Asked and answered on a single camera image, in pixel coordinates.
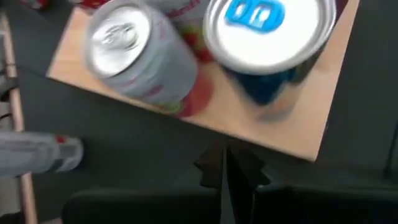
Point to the wooden shelf with black frame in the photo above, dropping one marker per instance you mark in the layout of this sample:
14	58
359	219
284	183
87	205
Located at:
280	137

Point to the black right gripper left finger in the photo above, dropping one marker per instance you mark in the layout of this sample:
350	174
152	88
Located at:
140	208

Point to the white Celsius energy can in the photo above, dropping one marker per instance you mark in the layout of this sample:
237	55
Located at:
31	152

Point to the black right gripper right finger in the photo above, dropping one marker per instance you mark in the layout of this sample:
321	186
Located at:
311	208

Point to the white pink Spindrift can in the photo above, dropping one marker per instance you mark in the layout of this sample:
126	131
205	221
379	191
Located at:
140	68
192	18

